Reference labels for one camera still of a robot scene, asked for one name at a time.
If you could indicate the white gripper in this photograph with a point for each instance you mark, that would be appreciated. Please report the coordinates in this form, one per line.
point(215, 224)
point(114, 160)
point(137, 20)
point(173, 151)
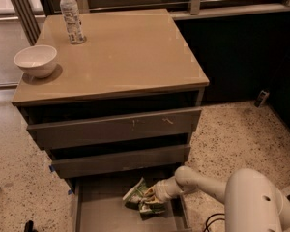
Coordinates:
point(161, 190)

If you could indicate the green jalapeno chip bag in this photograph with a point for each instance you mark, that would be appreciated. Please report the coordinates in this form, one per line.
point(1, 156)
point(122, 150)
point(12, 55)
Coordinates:
point(135, 198)

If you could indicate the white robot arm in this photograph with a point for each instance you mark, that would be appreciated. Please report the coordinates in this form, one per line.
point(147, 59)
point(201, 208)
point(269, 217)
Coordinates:
point(252, 203)

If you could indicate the grey open bottom drawer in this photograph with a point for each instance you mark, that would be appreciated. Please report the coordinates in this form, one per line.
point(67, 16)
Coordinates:
point(100, 208)

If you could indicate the grey middle drawer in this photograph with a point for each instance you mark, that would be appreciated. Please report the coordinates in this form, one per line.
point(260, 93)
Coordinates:
point(71, 168)

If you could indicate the grey drawer cabinet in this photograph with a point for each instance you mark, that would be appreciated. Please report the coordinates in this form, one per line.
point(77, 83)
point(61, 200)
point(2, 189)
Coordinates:
point(131, 62)

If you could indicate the grey top drawer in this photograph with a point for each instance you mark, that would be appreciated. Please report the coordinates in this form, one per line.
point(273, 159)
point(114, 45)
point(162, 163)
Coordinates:
point(75, 133)

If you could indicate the black object bottom edge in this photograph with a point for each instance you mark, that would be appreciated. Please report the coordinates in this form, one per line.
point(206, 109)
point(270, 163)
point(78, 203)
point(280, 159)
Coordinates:
point(29, 226)

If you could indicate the small black floor device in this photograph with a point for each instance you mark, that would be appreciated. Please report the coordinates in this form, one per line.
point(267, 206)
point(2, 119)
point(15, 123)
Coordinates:
point(262, 97)

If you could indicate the white ceramic bowl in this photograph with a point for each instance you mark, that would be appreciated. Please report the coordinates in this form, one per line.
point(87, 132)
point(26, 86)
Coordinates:
point(38, 61)

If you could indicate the clear plastic water bottle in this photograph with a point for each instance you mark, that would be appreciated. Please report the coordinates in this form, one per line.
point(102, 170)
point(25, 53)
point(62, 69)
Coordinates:
point(70, 12)

